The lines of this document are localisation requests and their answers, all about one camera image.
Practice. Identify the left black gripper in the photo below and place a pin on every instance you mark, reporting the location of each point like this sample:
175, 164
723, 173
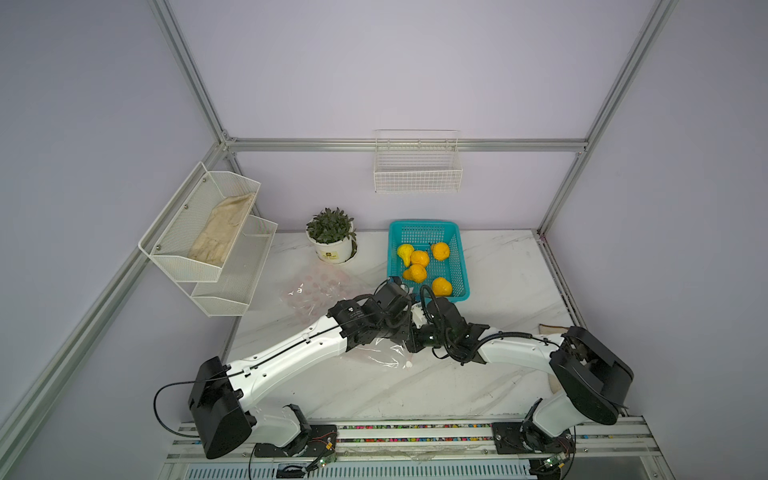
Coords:
404, 331

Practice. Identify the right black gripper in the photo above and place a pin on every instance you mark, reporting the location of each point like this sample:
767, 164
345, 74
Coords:
414, 344

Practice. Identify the clear zip-top bag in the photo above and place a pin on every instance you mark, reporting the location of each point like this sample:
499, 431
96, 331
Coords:
312, 292
385, 353

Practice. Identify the yellow pear bag top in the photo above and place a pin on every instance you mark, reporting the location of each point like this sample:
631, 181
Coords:
415, 273

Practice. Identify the bright yellow pear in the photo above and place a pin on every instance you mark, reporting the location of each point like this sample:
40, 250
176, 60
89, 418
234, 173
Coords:
404, 252

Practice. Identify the orange yellow pear bag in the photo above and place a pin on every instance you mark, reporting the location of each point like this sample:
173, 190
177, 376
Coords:
440, 251

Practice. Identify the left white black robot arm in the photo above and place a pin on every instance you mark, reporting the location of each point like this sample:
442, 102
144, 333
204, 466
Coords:
224, 399

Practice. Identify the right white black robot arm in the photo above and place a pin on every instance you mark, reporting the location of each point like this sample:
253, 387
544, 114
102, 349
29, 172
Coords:
594, 381

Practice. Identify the teal plastic basket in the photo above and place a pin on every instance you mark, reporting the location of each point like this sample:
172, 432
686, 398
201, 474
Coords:
422, 235

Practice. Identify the potted green plant white pot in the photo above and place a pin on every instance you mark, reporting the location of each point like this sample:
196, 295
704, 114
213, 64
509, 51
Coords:
333, 235

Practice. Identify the beige work glove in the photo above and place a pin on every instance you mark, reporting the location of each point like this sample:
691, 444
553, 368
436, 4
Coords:
544, 329

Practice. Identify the white mesh lower shelf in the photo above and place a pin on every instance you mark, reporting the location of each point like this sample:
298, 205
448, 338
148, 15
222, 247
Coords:
232, 294

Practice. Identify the white mesh shelf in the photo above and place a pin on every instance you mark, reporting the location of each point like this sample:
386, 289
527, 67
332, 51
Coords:
181, 242
232, 294

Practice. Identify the beige cloth in shelf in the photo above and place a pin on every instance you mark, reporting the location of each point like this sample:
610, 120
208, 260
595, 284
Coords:
219, 231

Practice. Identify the white mesh upper shelf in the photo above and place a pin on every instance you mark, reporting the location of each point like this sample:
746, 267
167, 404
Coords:
181, 242

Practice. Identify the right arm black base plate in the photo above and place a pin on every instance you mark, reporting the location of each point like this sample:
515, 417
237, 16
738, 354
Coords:
528, 438

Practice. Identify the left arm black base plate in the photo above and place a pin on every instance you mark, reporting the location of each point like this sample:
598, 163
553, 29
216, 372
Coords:
309, 445

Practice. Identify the white wire wall basket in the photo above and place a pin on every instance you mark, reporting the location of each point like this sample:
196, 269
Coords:
410, 161

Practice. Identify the aluminium rail with coloured beads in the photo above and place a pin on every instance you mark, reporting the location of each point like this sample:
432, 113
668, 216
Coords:
477, 438

